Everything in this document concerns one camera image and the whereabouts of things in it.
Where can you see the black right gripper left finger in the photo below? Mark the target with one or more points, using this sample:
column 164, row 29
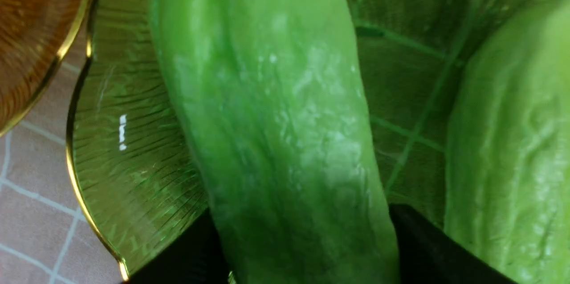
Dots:
column 195, row 257

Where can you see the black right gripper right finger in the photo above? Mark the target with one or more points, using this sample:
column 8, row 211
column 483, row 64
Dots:
column 428, row 256

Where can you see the green toy gourd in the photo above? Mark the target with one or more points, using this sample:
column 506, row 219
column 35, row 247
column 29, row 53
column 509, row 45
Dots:
column 271, row 101
column 508, row 149

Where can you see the pink checkered tablecloth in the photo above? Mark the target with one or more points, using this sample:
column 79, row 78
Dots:
column 44, row 236

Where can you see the amber plastic plate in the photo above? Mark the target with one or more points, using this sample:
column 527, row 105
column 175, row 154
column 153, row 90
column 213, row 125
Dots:
column 35, row 37

